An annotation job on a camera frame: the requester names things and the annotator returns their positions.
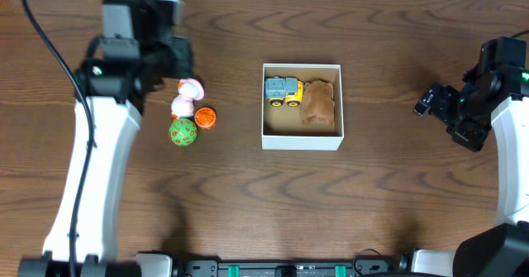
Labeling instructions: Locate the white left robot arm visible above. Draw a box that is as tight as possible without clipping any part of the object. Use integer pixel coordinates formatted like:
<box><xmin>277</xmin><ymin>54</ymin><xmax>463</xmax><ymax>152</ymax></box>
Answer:
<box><xmin>17</xmin><ymin>36</ymin><xmax>193</xmax><ymax>276</ymax></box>

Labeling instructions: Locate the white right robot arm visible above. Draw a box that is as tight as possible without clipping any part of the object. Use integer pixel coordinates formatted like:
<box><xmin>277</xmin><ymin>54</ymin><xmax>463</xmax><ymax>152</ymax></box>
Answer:
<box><xmin>408</xmin><ymin>64</ymin><xmax>528</xmax><ymax>276</ymax></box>

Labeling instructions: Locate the yellow grey toy truck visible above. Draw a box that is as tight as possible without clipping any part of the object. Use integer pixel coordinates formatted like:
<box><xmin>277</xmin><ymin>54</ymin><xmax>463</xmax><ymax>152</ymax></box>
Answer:
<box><xmin>264</xmin><ymin>76</ymin><xmax>305</xmax><ymax>107</ymax></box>

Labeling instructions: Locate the pink white duck toy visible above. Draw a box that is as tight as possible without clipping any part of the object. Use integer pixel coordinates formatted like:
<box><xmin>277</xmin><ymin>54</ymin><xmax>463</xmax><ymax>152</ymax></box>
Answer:
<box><xmin>171</xmin><ymin>78</ymin><xmax>205</xmax><ymax>119</ymax></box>

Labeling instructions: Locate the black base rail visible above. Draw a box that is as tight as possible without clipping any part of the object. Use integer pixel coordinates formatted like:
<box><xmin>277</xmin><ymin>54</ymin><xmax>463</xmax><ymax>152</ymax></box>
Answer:
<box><xmin>136</xmin><ymin>250</ymin><xmax>398</xmax><ymax>277</ymax></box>

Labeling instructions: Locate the green ball with numbers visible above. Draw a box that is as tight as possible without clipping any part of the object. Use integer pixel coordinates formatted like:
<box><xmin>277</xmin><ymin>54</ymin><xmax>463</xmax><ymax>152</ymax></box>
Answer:
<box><xmin>169</xmin><ymin>118</ymin><xmax>198</xmax><ymax>146</ymax></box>

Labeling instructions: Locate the white cardboard box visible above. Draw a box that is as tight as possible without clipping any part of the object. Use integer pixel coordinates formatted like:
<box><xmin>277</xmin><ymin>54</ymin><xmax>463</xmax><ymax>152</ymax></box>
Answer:
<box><xmin>261</xmin><ymin>63</ymin><xmax>345</xmax><ymax>150</ymax></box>

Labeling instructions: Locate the orange lattice ball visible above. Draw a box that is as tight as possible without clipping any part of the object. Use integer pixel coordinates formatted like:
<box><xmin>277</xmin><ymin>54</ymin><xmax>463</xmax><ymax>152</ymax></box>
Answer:
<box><xmin>194</xmin><ymin>107</ymin><xmax>217</xmax><ymax>130</ymax></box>

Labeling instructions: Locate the brown plush toy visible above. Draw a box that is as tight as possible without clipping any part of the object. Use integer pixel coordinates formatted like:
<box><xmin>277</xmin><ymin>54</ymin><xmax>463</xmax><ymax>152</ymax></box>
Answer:
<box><xmin>300</xmin><ymin>79</ymin><xmax>335</xmax><ymax>126</ymax></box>

